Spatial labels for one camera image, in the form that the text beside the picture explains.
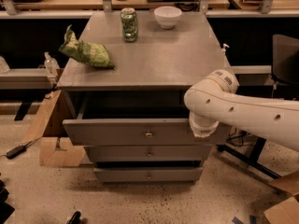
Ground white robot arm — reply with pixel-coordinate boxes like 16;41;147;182
184;69;299;151

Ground grey bottom drawer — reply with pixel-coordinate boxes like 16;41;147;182
94;167;203;183

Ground grey top drawer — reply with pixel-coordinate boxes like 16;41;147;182
63;91;230;146

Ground cardboard box left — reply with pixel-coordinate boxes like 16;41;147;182
22;90;86;167

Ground grey drawer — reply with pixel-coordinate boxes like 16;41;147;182
94;167;203;183
63;91;230;146
85;145;212;162

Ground cardboard box right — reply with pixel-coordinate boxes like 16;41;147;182
263;171;299;224

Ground cardboard box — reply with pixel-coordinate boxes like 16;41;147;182
263;171;299;224
22;90;86;167

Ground wooden workbench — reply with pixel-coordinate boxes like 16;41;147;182
16;0;299;15

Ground grey middle drawer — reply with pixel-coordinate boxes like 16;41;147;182
85;145;212;162

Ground black cables on floor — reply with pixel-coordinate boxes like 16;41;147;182
226;129;250;147

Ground black office chair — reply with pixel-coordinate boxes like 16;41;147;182
271;35;299;99

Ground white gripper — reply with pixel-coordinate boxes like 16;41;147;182
189;112;219;138

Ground white pump bottle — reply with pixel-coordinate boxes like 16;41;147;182
221;43;230;56

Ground green soda can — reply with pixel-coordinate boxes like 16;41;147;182
121;7;138;42

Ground black power adapter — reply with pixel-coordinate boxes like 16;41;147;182
6;145;26;160

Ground grey drawer cabinet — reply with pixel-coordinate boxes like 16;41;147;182
58;11;229;170

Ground green chip bag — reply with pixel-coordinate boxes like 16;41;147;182
59;26;115;69

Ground white bowl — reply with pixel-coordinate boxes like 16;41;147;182
154;7;182;29

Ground black stand base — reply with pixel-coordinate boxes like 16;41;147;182
217;137;280;179

